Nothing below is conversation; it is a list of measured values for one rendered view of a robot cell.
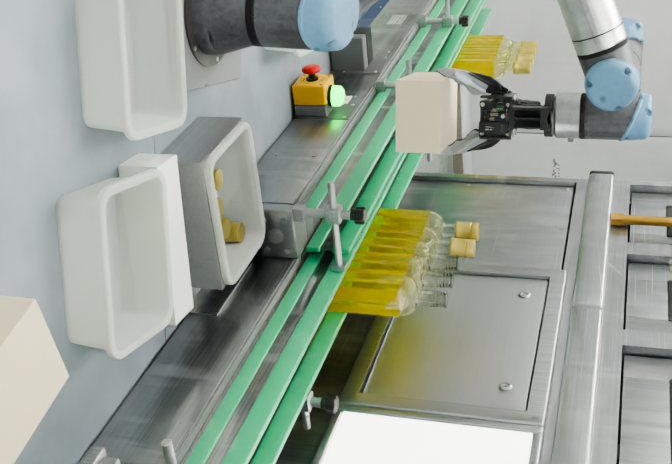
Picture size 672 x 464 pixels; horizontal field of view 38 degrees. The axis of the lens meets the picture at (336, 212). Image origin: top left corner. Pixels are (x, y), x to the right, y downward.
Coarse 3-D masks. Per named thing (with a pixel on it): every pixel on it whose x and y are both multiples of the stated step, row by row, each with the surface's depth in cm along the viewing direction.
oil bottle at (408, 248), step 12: (372, 240) 178; (384, 240) 177; (396, 240) 177; (408, 240) 176; (360, 252) 175; (372, 252) 174; (384, 252) 174; (396, 252) 173; (408, 252) 173; (420, 252) 172
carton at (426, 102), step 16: (400, 80) 159; (416, 80) 158; (432, 80) 158; (448, 80) 164; (400, 96) 160; (416, 96) 159; (432, 96) 158; (448, 96) 165; (400, 112) 160; (416, 112) 160; (432, 112) 159; (448, 112) 166; (400, 128) 161; (416, 128) 160; (432, 128) 159; (448, 128) 166; (400, 144) 162; (416, 144) 161; (432, 144) 160; (448, 144) 167
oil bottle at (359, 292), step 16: (352, 272) 169; (352, 288) 165; (368, 288) 164; (384, 288) 163; (400, 288) 163; (416, 288) 164; (336, 304) 167; (352, 304) 166; (368, 304) 165; (384, 304) 164; (400, 304) 163; (416, 304) 164
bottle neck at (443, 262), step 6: (432, 258) 173; (438, 258) 173; (444, 258) 173; (450, 258) 172; (456, 258) 172; (432, 264) 173; (438, 264) 173; (444, 264) 172; (450, 264) 172; (456, 264) 172; (450, 270) 173; (456, 270) 173
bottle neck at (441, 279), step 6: (426, 270) 169; (426, 276) 168; (432, 276) 168; (438, 276) 168; (444, 276) 167; (450, 276) 167; (426, 282) 168; (432, 282) 168; (438, 282) 168; (444, 282) 167; (450, 282) 167; (450, 288) 168
